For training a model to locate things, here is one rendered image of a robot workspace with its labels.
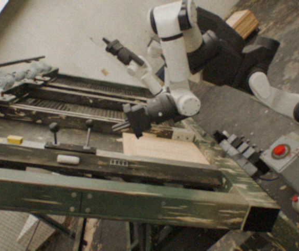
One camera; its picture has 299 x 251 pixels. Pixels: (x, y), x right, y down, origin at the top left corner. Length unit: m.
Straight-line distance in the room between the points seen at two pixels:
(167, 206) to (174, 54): 0.47
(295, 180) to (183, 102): 0.46
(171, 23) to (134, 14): 5.83
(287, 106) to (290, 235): 0.66
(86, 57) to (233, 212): 4.63
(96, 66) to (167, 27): 4.51
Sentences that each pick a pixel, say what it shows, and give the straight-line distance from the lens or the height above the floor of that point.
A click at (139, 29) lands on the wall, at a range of 6.54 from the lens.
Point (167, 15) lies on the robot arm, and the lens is 0.74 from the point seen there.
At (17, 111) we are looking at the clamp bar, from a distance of 1.39.
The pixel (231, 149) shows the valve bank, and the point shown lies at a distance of 1.43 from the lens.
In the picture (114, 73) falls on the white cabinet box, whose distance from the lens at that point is 5.18.
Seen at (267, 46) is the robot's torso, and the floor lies 1.04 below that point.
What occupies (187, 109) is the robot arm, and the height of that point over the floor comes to 1.28.
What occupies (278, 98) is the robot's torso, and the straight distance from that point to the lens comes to 1.42.
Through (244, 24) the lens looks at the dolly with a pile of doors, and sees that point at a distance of 4.47.
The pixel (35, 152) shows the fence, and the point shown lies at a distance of 1.02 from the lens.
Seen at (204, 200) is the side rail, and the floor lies 1.04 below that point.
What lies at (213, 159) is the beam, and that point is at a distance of 1.18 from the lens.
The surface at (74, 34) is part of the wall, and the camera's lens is 6.64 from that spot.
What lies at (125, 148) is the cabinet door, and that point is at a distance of 1.13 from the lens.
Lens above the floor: 1.57
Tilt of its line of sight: 17 degrees down
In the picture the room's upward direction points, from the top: 49 degrees counter-clockwise
